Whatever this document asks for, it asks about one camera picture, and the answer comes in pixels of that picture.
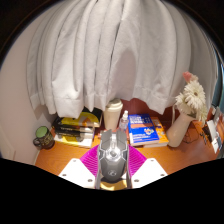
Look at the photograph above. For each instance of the grey black computer mouse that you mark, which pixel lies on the grey black computer mouse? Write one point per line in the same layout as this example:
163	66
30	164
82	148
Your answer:
112	156

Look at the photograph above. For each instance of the dark mug green inside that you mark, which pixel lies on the dark mug green inside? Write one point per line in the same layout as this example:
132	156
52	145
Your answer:
44	136

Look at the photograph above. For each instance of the white ceramic jug vase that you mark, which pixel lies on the white ceramic jug vase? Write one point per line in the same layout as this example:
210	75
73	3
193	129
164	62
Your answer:
178	130

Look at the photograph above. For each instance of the clear spray bottle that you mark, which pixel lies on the clear spray bottle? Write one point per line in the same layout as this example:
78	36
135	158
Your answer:
123	122

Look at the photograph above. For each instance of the cream travel tumbler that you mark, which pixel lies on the cream travel tumbler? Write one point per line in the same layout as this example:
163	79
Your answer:
112	115

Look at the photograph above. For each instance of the yellow white thick book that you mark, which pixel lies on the yellow white thick book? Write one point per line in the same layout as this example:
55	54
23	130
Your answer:
76	141

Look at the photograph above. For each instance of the blue cover book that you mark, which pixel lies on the blue cover book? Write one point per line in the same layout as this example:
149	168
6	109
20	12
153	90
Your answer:
141	130

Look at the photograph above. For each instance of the white curtain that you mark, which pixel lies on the white curtain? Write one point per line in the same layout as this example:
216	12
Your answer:
113	50

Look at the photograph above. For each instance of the orange cover book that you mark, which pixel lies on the orange cover book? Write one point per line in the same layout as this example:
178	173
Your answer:
161	133

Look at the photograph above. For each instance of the flat red book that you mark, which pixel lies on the flat red book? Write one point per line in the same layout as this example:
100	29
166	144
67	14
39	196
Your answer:
100	132

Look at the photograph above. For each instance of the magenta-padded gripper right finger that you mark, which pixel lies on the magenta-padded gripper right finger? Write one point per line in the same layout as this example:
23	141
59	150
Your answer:
150	171

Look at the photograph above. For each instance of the black book yellow lettering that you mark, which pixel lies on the black book yellow lettering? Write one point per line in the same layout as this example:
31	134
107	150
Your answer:
73	128
71	133

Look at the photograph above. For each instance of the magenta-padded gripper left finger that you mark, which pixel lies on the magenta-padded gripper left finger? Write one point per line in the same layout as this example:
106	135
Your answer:
75	171

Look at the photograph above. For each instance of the white flower bouquet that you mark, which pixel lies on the white flower bouquet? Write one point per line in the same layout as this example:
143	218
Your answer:
193	96

